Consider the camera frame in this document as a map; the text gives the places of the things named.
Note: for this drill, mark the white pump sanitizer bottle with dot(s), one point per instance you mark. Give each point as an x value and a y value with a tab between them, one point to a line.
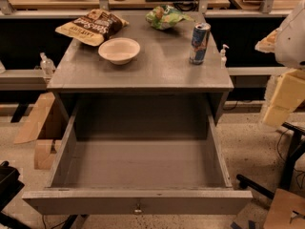
223	55

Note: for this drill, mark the white ceramic bowl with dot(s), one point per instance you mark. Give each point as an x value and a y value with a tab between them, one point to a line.
119	51

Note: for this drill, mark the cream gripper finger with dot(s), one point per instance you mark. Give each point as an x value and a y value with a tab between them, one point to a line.
290	90
275	116

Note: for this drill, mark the wooden blocks on floor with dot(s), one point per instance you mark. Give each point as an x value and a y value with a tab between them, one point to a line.
45	126

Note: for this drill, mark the open grey top drawer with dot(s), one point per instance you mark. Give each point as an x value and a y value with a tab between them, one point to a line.
143	155

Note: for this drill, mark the green snack bag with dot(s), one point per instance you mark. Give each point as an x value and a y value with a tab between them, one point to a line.
165	17

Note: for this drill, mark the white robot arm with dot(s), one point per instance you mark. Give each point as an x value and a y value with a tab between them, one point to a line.
287	42

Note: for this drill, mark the brown yellow chip bag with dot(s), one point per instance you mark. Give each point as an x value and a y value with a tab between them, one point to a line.
94	28

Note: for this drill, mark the cardboard box corner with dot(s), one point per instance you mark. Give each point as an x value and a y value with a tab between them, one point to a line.
287	211

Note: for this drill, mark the blue silver redbull can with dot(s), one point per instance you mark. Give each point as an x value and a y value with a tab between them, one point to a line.
199	43

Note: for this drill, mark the clear plastic bottle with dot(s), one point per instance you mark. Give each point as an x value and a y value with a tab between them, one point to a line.
47	65

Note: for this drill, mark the black bin at left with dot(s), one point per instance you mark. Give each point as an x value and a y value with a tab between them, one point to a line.
10	185

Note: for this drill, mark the grey wooden cabinet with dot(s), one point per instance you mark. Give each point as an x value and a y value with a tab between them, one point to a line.
161	66

